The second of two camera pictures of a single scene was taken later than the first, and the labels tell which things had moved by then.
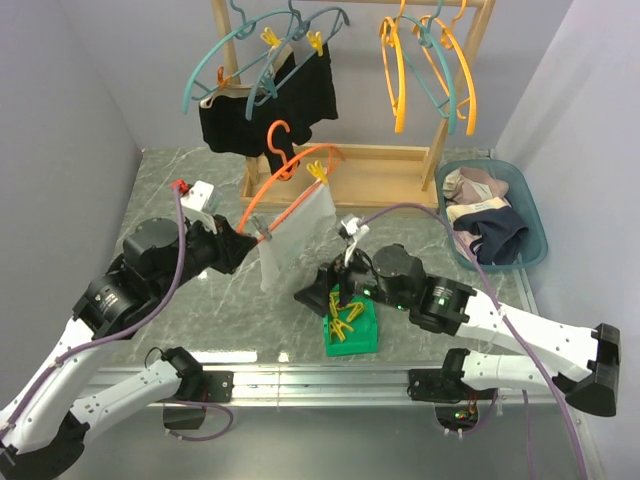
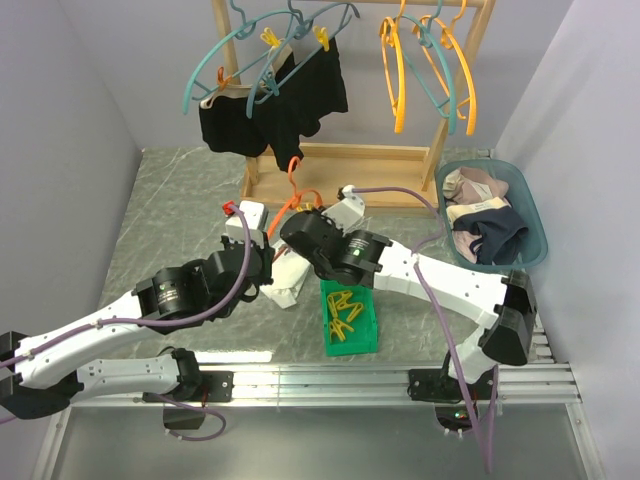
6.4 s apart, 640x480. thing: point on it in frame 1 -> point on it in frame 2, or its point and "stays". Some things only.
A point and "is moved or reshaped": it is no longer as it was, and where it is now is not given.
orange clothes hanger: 287,170 is moved or reshaped
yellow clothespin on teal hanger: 271,38 stays
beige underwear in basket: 464,185 stays
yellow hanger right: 448,37 stays
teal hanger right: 448,106 stays
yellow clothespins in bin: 337,326 stays
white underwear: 292,247 is moved or reshaped
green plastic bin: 364,339 stays
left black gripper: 231,246 -> 269,253
